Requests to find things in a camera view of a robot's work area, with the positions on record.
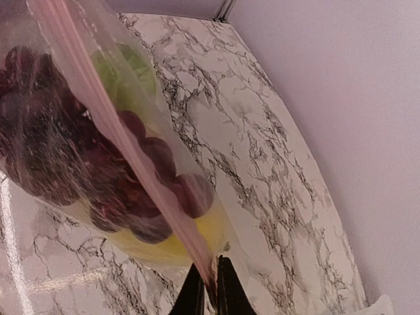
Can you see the pale green fake cabbage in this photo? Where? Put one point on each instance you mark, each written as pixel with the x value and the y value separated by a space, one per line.
pixel 129 82

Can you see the left aluminium frame post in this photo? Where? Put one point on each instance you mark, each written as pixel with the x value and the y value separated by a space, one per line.
pixel 224 10

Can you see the yellow fake corn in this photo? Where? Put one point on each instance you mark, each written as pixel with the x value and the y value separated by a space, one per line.
pixel 177 239

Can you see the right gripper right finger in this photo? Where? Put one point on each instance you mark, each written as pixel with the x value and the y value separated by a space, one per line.
pixel 231 297

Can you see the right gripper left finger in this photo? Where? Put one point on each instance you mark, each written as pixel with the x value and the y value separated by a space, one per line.
pixel 190 300

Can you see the purple fake grapes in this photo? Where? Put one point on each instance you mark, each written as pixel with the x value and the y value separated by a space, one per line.
pixel 53 150

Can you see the clear zip top bag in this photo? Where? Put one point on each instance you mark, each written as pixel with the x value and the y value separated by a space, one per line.
pixel 71 31

